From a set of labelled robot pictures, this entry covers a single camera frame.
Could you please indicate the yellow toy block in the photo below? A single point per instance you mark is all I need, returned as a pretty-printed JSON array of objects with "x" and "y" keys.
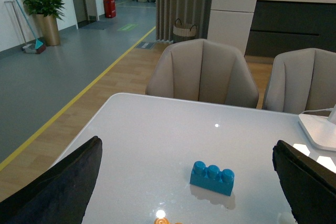
[{"x": 162, "y": 221}]

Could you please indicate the grey dustpan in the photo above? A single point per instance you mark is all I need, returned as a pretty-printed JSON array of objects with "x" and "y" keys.
[{"x": 27, "y": 48}]

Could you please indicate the beige chair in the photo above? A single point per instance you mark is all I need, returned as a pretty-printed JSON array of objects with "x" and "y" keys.
[
  {"x": 301, "y": 80},
  {"x": 205, "y": 71}
]

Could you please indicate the woven storage basket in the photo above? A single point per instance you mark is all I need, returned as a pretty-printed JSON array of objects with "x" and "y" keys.
[{"x": 183, "y": 32}]

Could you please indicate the blue toy block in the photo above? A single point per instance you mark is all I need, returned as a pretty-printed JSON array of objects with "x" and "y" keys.
[{"x": 212, "y": 178}]

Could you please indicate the teal broom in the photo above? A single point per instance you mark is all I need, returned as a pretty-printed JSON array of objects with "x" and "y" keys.
[{"x": 39, "y": 46}]

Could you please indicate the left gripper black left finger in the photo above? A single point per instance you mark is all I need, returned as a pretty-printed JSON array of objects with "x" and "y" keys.
[{"x": 62, "y": 193}]

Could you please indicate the beige chair right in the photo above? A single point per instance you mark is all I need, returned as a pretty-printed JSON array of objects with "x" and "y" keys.
[{"x": 301, "y": 80}]

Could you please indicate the potted green plant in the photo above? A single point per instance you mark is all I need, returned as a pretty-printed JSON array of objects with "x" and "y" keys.
[{"x": 46, "y": 13}]

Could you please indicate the grey pleated curtain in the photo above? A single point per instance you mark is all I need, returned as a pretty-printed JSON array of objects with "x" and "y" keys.
[{"x": 194, "y": 12}]

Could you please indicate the white studded base plate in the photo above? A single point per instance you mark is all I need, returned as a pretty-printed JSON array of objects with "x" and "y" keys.
[{"x": 286, "y": 218}]

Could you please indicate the red bin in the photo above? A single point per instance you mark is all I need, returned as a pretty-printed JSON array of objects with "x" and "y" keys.
[{"x": 109, "y": 8}]

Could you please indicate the dark kitchen counter cabinet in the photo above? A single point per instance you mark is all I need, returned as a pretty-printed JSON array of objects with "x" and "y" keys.
[{"x": 281, "y": 26}]

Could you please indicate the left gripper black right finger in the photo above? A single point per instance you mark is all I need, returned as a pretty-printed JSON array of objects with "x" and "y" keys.
[{"x": 308, "y": 186}]

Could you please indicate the white tall cabinet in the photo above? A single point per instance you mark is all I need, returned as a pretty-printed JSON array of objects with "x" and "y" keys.
[{"x": 230, "y": 22}]

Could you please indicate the beige chair left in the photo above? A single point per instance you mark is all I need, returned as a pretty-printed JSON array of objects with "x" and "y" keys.
[{"x": 205, "y": 71}]

